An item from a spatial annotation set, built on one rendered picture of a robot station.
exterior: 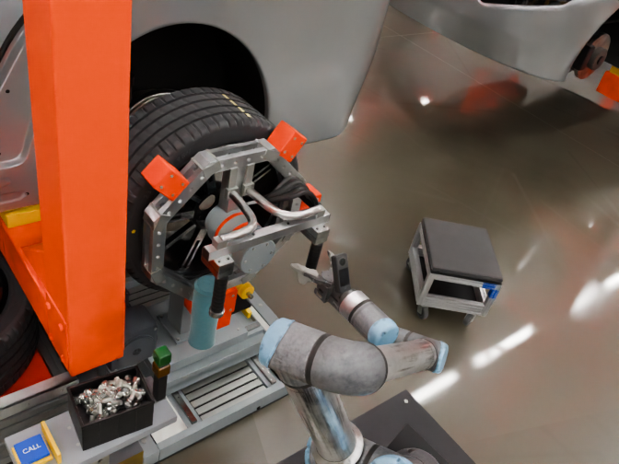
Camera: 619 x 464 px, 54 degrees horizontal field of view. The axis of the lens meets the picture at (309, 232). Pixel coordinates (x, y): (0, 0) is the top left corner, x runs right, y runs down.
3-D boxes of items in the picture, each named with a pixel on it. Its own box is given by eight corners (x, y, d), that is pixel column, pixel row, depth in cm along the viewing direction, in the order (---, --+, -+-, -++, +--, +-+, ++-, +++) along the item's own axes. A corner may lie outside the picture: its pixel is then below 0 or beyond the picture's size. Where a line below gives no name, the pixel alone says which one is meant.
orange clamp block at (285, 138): (276, 150, 192) (293, 127, 191) (291, 163, 188) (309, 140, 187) (263, 143, 187) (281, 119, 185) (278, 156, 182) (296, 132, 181)
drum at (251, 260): (237, 228, 202) (242, 193, 193) (274, 268, 190) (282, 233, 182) (199, 239, 193) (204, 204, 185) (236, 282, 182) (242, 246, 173)
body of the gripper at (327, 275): (311, 291, 188) (335, 317, 182) (317, 271, 183) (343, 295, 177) (330, 284, 193) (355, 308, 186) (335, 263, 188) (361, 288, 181)
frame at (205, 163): (275, 257, 225) (304, 128, 193) (286, 268, 222) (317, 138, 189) (138, 306, 194) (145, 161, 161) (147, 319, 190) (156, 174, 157)
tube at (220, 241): (233, 195, 182) (238, 166, 175) (271, 233, 171) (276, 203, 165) (181, 209, 171) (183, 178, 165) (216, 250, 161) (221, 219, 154)
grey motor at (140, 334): (110, 312, 254) (110, 248, 233) (157, 384, 231) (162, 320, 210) (65, 327, 244) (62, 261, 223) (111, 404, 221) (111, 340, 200)
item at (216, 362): (222, 295, 274) (225, 280, 269) (268, 350, 255) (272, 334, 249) (116, 335, 245) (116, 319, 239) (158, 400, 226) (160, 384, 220)
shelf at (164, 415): (150, 381, 191) (150, 375, 190) (177, 422, 182) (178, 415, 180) (5, 444, 166) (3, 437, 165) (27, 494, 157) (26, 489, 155)
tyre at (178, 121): (79, 271, 204) (241, 233, 246) (110, 318, 192) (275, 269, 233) (93, 89, 168) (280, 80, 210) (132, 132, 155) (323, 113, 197)
